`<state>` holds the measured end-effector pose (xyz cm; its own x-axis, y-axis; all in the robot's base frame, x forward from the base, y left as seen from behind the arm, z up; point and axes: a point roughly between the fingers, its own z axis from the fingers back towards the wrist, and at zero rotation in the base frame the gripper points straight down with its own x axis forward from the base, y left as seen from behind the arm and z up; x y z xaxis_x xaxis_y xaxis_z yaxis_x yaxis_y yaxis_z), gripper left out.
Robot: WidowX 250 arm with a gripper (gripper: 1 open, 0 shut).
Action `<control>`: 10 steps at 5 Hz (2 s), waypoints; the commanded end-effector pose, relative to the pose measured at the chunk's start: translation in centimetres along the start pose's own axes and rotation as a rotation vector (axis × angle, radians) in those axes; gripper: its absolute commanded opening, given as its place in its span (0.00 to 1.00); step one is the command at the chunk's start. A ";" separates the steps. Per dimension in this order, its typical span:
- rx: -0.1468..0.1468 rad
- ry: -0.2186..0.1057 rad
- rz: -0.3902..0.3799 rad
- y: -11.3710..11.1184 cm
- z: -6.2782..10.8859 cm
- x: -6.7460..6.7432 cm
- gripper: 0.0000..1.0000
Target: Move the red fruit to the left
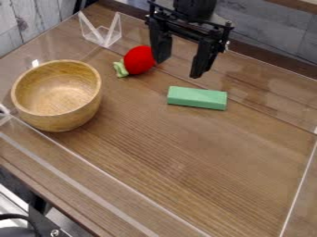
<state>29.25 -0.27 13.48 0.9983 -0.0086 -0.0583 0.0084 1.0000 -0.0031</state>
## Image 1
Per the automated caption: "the wooden bowl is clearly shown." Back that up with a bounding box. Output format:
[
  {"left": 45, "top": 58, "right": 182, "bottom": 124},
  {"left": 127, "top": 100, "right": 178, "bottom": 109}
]
[{"left": 11, "top": 59, "right": 103, "bottom": 132}]

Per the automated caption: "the clear acrylic corner bracket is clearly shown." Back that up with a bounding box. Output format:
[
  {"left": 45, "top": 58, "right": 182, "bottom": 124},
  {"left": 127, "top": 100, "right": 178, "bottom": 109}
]
[{"left": 78, "top": 12, "right": 123, "bottom": 48}]

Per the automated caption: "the black metal table leg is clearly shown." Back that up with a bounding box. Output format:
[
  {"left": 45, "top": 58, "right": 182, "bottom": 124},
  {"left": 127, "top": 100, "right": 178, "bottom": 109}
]
[{"left": 28, "top": 196, "right": 73, "bottom": 237}]

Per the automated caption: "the black cable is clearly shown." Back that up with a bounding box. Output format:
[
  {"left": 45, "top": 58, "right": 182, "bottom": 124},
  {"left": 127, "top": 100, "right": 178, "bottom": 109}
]
[{"left": 0, "top": 213, "right": 39, "bottom": 237}]

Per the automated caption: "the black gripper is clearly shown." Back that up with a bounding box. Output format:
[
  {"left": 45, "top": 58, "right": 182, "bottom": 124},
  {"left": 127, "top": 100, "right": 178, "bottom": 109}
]
[{"left": 146, "top": 0, "right": 234, "bottom": 79}]

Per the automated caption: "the green rectangular block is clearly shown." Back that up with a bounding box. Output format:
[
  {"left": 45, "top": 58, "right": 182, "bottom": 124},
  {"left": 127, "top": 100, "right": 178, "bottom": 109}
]
[{"left": 168, "top": 86, "right": 228, "bottom": 110}]

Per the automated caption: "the red plush strawberry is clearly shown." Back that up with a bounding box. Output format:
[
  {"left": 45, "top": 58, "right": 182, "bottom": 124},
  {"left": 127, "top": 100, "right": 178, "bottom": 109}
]
[{"left": 113, "top": 45, "right": 157, "bottom": 78}]

